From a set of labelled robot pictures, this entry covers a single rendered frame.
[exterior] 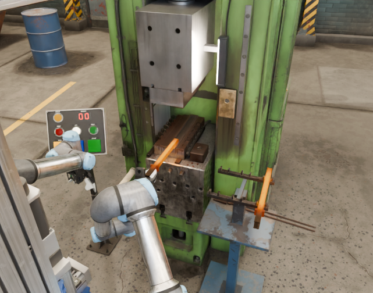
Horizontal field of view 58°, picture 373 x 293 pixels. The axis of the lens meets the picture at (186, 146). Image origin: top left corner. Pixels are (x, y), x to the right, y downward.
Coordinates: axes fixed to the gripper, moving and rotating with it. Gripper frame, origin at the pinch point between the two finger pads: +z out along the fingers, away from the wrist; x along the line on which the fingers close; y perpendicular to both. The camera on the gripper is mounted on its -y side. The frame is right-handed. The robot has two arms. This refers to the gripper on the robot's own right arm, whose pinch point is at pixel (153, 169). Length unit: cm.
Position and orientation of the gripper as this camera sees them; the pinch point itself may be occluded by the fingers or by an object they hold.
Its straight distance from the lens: 182.7
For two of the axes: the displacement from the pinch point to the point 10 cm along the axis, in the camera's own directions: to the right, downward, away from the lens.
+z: 3.3, -5.1, 8.0
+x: 9.4, 1.6, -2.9
